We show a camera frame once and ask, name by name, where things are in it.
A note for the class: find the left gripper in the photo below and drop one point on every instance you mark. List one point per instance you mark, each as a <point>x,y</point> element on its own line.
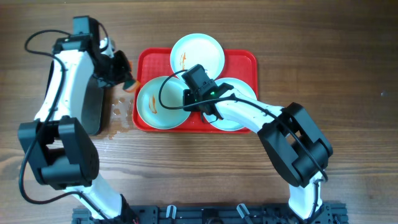
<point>121,66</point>

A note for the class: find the black rectangular water tray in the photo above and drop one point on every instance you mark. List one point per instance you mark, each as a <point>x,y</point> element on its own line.
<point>93,105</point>

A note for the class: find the green and orange sponge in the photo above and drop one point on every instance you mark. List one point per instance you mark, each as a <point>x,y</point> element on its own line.
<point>131,84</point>

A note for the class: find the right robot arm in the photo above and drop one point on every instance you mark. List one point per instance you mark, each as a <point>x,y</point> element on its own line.
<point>297,148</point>

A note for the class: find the white plate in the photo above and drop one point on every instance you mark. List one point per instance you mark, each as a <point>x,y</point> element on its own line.
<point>152,112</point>
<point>200,49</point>
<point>224,124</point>

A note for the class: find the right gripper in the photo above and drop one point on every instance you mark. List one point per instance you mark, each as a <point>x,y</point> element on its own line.
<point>188,95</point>

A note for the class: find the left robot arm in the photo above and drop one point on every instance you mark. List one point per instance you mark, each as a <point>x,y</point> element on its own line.
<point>57,147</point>

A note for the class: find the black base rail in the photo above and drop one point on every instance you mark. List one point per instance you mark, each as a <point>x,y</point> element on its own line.
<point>268,213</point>

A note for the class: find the red plastic tray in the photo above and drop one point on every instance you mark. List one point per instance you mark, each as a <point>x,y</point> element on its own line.
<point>155,62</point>

